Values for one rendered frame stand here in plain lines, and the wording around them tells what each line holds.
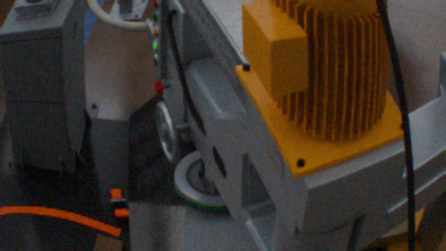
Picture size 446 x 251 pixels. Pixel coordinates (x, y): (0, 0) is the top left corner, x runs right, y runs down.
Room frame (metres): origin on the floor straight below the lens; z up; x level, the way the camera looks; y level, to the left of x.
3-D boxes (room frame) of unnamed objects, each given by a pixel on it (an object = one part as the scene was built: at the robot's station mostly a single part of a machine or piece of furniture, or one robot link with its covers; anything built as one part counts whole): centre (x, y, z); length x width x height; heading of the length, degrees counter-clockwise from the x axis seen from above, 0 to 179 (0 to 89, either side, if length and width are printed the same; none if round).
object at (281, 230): (1.31, -0.20, 1.32); 0.19 x 0.19 x 0.20
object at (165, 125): (1.78, 0.10, 1.18); 0.15 x 0.10 x 0.15; 20
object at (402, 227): (1.69, -0.53, 0.81); 0.20 x 0.10 x 0.05; 91
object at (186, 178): (1.93, 0.02, 0.86); 0.21 x 0.21 x 0.01
